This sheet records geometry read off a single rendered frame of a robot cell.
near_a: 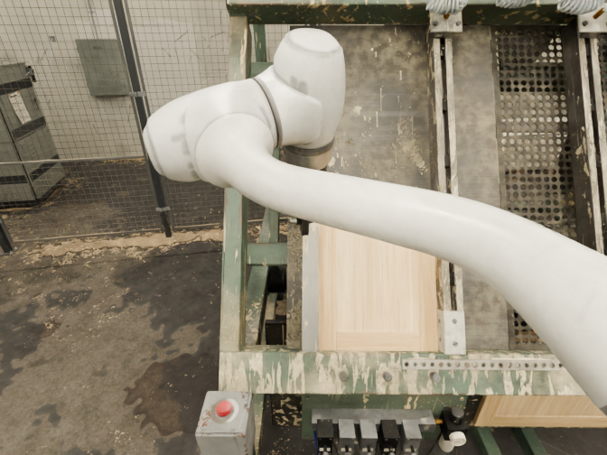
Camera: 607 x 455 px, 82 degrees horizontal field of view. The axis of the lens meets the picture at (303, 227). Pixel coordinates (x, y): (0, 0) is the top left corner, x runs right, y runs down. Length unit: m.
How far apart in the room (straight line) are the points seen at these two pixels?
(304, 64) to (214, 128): 0.14
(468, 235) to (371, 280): 0.84
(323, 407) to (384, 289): 0.41
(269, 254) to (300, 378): 0.40
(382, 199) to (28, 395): 2.45
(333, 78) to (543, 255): 0.32
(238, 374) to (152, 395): 1.19
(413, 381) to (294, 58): 0.97
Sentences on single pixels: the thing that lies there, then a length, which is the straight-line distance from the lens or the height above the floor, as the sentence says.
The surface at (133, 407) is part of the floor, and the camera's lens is 2.29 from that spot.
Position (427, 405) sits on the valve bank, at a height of 0.75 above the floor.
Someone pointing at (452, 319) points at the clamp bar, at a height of 1.01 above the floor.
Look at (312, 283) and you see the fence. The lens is 1.10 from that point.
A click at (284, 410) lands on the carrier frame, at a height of 0.32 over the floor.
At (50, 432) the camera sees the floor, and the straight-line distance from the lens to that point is 2.40.
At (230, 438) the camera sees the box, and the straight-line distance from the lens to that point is 0.98.
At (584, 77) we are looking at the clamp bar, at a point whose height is 1.63.
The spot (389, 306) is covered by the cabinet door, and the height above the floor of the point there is 1.00.
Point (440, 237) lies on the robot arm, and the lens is 0.33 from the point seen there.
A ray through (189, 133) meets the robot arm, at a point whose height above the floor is 1.65.
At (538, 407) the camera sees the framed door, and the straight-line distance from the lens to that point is 1.92.
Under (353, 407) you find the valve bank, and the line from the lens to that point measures 1.23.
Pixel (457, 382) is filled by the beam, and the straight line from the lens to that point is 1.23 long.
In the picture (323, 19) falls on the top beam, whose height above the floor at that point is 1.79.
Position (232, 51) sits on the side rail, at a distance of 1.33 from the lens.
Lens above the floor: 1.76
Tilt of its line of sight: 29 degrees down
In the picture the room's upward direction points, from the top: straight up
